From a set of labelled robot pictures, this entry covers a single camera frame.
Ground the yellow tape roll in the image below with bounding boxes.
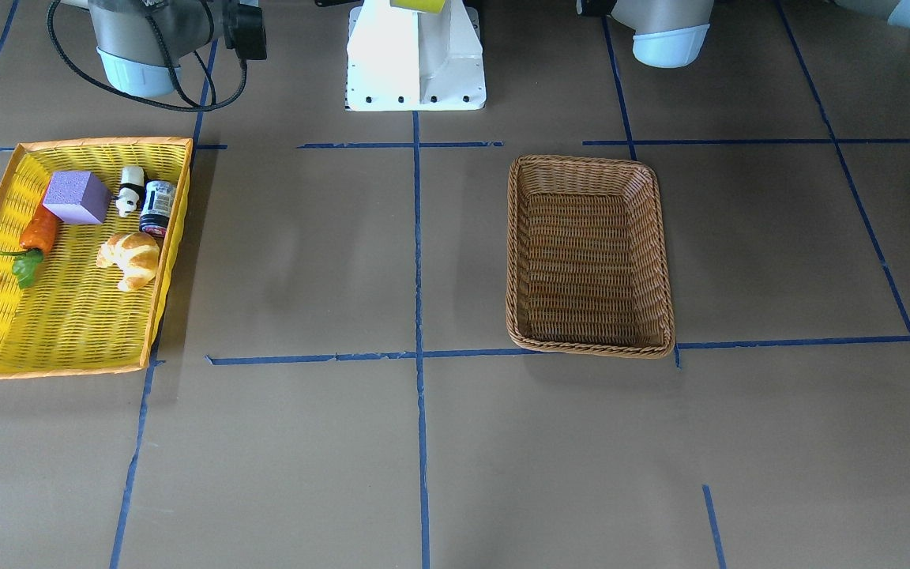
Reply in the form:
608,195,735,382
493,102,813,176
389,0,446,14

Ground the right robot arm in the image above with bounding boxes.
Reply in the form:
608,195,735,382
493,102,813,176
46,1,267,113

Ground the brown wicker basket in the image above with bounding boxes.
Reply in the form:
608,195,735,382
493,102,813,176
506,155,676,359

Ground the yellow plastic basket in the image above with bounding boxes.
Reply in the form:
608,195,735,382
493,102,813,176
0,137,194,379

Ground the small dark jar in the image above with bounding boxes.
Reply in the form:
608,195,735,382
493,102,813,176
138,180,176,239

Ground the toy croissant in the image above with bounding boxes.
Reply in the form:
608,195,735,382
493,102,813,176
96,232,161,292

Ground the toy panda figure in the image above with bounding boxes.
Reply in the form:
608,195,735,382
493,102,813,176
113,165,147,217

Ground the purple foam block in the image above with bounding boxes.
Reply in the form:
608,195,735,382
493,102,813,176
41,171,112,224

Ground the toy carrot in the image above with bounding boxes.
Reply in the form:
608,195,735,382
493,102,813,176
0,205,61,289

